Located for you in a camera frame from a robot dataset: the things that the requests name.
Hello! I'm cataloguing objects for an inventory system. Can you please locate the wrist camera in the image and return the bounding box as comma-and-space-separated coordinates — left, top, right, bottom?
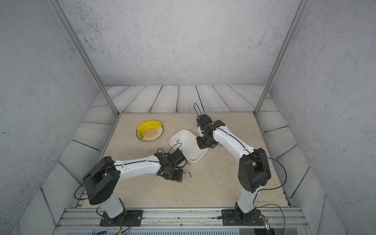
196, 114, 212, 130
167, 149, 188, 168

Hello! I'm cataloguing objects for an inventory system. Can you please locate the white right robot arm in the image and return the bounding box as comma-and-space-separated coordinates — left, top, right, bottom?
196, 126, 271, 214

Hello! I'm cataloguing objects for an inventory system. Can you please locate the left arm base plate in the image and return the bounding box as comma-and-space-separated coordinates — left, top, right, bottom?
99, 210, 143, 227

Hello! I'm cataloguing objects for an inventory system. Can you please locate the white plastic storage box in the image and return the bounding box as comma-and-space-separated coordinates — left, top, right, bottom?
169, 130, 208, 165

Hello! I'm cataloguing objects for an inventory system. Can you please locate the aluminium frame post left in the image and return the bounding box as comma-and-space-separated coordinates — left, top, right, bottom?
48, 0, 119, 117

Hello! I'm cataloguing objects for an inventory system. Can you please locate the sunburst patterned plate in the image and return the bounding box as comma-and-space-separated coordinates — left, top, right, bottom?
136, 120, 165, 143

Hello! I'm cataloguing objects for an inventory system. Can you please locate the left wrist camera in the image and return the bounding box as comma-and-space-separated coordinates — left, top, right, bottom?
167, 149, 188, 168

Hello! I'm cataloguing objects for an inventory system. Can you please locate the aluminium front rail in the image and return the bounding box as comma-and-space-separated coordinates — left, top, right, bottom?
53, 207, 311, 235

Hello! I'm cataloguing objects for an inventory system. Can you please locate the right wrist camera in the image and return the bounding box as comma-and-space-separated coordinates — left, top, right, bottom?
196, 114, 212, 130

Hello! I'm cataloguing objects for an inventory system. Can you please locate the yellow banana bunch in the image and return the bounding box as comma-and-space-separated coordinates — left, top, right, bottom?
137, 120, 164, 140

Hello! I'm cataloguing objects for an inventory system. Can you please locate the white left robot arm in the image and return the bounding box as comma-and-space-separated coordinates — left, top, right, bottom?
83, 150, 188, 219

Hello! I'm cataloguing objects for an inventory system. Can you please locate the aluminium frame post right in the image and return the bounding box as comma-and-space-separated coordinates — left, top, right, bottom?
254, 0, 309, 117

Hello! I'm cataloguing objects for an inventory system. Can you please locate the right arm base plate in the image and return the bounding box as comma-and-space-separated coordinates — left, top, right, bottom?
221, 209, 265, 226

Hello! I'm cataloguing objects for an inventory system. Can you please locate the aluminium frame post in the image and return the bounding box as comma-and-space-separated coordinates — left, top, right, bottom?
48, 0, 119, 117
254, 0, 309, 117

